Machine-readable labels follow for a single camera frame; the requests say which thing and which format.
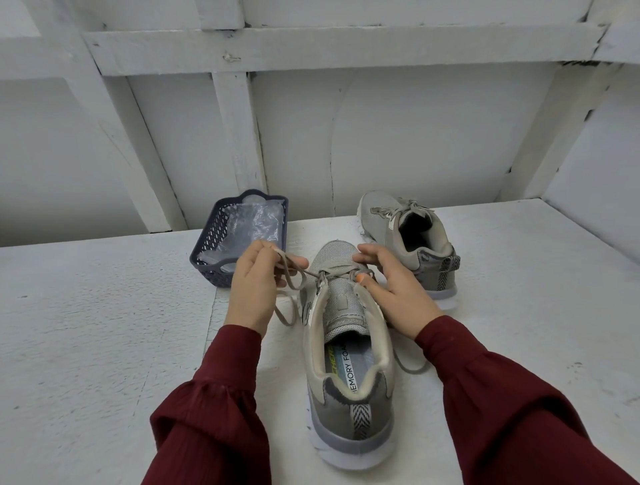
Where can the person's right forearm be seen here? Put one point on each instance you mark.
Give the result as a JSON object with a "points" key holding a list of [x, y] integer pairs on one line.
{"points": [[520, 410]]}

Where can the clear plastic bag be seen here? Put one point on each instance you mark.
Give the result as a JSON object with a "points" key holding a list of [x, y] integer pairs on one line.
{"points": [[245, 225]]}

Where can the grey mesh shoe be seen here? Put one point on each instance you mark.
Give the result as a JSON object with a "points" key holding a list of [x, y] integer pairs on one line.
{"points": [[348, 400], [420, 250]]}

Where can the person's left hand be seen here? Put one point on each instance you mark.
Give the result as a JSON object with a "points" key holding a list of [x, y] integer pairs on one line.
{"points": [[252, 285]]}

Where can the person's right hand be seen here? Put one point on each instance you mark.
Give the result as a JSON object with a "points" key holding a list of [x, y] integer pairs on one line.
{"points": [[400, 295]]}

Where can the person's left forearm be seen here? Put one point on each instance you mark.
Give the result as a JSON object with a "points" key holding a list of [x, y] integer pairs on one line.
{"points": [[210, 420]]}

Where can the dark plastic lattice basket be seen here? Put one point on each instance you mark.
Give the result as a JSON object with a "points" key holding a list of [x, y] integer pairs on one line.
{"points": [[210, 260]]}

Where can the grey shoelace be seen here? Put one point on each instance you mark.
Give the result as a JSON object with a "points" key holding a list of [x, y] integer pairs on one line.
{"points": [[335, 272], [392, 212]]}

